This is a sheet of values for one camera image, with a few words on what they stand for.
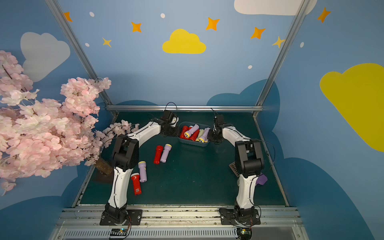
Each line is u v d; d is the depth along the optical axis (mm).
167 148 975
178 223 733
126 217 718
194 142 1026
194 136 1034
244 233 734
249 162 539
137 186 831
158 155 957
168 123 899
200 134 1046
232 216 739
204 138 982
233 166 926
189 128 1076
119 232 729
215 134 883
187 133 1008
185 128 1076
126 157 582
